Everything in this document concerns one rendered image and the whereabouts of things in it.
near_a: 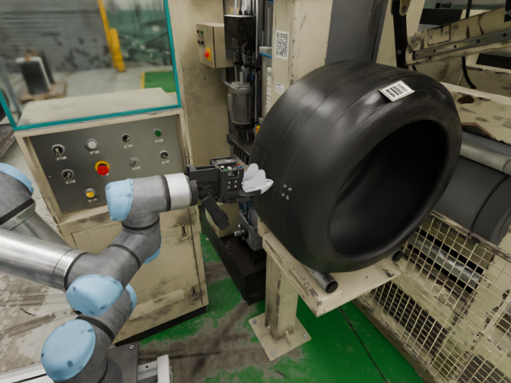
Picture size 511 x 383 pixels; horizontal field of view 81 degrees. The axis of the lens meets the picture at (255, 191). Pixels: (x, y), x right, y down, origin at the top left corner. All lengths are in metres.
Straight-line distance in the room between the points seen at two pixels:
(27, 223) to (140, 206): 0.36
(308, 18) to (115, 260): 0.79
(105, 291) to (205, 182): 0.27
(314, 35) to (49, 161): 1.00
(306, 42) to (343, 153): 0.44
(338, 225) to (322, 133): 0.57
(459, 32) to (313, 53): 0.40
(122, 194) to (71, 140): 0.70
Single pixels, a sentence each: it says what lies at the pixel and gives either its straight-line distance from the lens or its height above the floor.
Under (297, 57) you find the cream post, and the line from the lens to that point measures 0.98.
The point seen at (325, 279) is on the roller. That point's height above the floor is 0.92.
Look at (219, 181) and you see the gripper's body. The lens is 0.64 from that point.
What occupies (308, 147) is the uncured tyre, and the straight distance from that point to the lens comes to 0.66.
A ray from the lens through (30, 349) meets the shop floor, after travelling 2.25.
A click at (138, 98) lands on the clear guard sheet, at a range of 1.22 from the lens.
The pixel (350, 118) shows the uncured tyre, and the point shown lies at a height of 1.42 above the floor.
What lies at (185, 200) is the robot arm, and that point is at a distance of 0.62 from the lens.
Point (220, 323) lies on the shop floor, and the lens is 1.97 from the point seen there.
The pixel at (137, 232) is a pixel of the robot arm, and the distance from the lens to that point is 0.64.
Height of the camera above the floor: 1.63
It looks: 33 degrees down
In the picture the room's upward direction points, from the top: straight up
